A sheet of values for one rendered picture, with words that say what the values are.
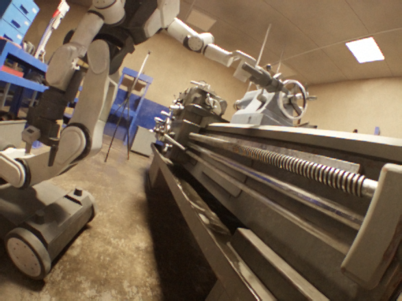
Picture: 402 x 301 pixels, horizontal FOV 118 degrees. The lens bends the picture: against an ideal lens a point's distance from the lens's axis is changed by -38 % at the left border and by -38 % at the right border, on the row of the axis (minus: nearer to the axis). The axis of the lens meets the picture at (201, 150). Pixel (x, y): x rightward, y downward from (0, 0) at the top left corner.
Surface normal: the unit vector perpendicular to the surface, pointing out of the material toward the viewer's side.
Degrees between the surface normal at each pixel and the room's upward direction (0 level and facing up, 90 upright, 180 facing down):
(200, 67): 90
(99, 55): 90
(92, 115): 90
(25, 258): 90
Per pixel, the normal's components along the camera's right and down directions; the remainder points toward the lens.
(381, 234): -0.88, -0.33
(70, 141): 0.14, 0.08
